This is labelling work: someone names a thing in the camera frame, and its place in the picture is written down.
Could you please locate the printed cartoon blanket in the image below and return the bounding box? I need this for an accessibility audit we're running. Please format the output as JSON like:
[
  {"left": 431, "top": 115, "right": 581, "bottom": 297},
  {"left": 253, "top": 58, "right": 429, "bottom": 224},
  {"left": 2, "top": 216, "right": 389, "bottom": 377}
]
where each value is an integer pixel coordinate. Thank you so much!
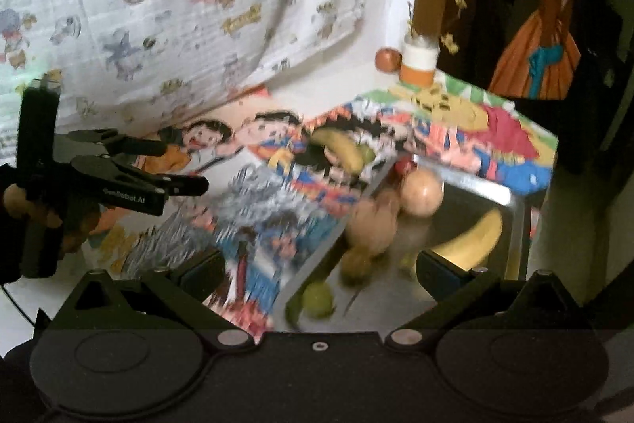
[{"left": 0, "top": 0, "right": 383, "bottom": 147}]

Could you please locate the yellow banana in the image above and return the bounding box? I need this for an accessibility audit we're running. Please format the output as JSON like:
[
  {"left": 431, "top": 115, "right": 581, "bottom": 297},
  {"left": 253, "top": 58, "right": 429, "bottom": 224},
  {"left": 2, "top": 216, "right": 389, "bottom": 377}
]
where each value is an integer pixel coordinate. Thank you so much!
[
  {"left": 430, "top": 207, "right": 504, "bottom": 271},
  {"left": 309, "top": 128, "right": 366, "bottom": 177}
]

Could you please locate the metal tray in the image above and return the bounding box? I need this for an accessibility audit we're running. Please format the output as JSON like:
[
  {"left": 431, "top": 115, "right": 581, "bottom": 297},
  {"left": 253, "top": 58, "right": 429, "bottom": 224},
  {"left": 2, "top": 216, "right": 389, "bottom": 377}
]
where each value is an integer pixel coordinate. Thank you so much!
[{"left": 271, "top": 152, "right": 527, "bottom": 335}]

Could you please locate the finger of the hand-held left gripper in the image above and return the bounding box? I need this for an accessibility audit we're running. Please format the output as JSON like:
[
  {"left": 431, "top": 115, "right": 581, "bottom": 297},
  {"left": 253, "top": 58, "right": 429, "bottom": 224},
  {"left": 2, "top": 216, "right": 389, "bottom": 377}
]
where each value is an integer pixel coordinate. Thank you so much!
[
  {"left": 66, "top": 128, "right": 168, "bottom": 157},
  {"left": 71, "top": 157, "right": 210, "bottom": 216}
]

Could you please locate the small striped pepino melon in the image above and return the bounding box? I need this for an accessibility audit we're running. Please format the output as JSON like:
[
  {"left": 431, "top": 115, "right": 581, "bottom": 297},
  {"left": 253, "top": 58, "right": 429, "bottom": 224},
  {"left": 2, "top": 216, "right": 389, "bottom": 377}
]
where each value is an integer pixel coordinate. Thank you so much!
[{"left": 399, "top": 168, "right": 445, "bottom": 219}]

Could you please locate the red apple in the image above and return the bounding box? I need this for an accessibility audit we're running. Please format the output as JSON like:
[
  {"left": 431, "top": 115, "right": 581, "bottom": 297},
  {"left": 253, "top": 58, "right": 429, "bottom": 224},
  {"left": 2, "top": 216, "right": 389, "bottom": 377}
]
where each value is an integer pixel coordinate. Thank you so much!
[{"left": 375, "top": 47, "right": 402, "bottom": 72}]

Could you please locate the thin black cable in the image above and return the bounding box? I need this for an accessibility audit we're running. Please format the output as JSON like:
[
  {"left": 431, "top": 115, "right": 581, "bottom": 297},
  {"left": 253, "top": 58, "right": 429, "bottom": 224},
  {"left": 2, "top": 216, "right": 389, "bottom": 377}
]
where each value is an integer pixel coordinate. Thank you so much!
[{"left": 0, "top": 283, "right": 43, "bottom": 332}]

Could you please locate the person's left hand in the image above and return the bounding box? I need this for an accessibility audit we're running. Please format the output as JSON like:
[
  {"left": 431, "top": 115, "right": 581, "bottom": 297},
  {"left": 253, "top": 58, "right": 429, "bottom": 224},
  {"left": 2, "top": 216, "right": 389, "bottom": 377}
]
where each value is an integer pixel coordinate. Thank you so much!
[{"left": 2, "top": 182, "right": 97, "bottom": 256}]

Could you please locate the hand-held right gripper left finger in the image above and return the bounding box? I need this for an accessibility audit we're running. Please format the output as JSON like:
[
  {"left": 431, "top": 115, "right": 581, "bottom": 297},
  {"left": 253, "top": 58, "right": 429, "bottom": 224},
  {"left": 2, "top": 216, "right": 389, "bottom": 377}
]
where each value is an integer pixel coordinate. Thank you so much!
[{"left": 42, "top": 247, "right": 258, "bottom": 350}]

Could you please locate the wall poster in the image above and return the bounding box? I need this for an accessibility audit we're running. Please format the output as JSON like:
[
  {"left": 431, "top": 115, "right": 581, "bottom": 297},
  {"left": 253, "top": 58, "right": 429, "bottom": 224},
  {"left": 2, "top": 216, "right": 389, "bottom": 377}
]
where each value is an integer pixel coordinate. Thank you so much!
[{"left": 487, "top": 0, "right": 584, "bottom": 100}]

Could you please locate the colourful cartoon table mat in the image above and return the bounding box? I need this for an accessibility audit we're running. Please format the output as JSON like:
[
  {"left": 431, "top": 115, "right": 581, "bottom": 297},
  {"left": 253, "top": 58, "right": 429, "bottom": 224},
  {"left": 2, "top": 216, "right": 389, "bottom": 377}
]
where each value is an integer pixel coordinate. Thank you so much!
[{"left": 84, "top": 71, "right": 559, "bottom": 345}]

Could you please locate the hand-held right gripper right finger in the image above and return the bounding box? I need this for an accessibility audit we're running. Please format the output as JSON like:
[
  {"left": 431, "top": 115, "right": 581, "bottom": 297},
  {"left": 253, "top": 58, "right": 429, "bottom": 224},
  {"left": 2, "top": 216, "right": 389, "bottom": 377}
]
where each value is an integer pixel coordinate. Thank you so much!
[{"left": 385, "top": 249, "right": 595, "bottom": 349}]

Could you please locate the white and orange jar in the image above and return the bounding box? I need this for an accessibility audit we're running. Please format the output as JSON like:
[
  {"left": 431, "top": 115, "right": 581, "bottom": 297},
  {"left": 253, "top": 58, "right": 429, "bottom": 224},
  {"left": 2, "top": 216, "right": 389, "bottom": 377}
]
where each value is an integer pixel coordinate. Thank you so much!
[{"left": 399, "top": 33, "right": 441, "bottom": 86}]

